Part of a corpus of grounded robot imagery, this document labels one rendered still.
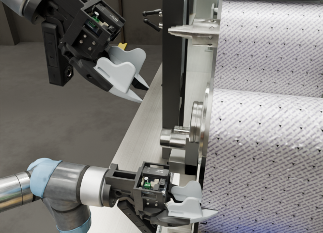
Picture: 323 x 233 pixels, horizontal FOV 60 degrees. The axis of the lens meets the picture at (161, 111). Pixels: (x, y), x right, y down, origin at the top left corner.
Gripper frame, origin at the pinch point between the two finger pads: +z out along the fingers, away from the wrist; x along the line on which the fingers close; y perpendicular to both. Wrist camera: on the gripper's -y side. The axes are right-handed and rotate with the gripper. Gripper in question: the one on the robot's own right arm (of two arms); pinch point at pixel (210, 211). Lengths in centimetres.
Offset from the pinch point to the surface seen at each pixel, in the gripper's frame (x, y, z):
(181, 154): 9.6, 4.6, -7.0
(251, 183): -0.3, 9.2, 6.0
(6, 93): 201, -109, -228
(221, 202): -0.3, 3.2, 1.7
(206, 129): 0.9, 18.4, -2.3
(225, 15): 25.9, 29.8, -1.1
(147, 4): 387, -47, -108
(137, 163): 29.4, -19.1, -23.3
